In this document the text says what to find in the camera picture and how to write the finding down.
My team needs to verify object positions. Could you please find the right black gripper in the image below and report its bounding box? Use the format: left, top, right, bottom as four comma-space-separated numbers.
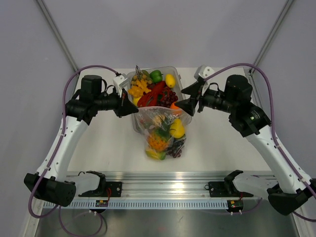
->
175, 80, 237, 117

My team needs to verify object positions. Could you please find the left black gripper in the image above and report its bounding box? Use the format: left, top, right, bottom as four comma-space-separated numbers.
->
94, 86, 138, 118

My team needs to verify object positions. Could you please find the clear zip top bag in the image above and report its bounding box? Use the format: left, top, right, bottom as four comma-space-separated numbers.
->
135, 106, 192, 160

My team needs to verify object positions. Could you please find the orange spiky pineapple fruit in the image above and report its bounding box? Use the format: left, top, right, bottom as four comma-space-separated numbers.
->
147, 121, 171, 152

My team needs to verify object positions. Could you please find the yellow green mango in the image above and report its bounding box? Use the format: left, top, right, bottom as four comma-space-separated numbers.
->
145, 149, 166, 160

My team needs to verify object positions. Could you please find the red grape bunch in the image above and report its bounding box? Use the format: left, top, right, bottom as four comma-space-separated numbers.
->
157, 90, 178, 108
167, 139, 186, 158

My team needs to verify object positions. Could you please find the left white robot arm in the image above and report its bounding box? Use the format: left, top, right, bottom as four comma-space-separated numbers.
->
24, 74, 138, 207

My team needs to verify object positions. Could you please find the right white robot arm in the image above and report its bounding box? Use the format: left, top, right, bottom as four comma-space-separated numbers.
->
176, 65, 316, 216

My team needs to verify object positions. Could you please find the clear plastic food bin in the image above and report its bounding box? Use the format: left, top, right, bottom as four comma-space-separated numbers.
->
126, 65, 194, 135

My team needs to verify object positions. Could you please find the yellow lemon under ginger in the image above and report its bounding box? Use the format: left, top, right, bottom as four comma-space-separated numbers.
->
133, 97, 141, 106

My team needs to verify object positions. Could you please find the yellow ginger root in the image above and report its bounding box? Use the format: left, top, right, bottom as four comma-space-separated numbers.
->
128, 81, 151, 98

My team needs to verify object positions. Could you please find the small yellow fruit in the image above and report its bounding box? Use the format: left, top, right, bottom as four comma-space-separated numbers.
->
153, 115, 165, 126

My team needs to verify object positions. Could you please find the red lobster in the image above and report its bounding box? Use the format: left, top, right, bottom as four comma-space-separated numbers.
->
137, 81, 166, 107

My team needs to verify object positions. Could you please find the tan grape bunch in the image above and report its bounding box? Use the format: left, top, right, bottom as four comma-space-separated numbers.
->
130, 66, 153, 85

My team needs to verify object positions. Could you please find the green bell pepper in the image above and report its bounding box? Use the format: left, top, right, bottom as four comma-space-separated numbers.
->
150, 70, 163, 83

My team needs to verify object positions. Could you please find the right aluminium frame post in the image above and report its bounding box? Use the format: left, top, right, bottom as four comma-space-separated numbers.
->
253, 0, 296, 67

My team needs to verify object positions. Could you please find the aluminium frame post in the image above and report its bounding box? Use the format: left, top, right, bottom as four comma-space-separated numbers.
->
253, 0, 296, 67
35, 0, 79, 72

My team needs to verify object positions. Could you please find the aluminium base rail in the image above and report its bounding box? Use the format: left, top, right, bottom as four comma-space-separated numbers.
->
32, 171, 302, 200

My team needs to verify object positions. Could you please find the white slotted cable duct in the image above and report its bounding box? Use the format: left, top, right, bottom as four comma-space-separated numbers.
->
43, 199, 229, 210

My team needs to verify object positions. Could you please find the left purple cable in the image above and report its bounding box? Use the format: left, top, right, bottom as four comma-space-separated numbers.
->
28, 65, 124, 237

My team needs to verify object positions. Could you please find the left aluminium frame post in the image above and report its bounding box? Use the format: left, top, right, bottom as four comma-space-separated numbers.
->
35, 0, 79, 72

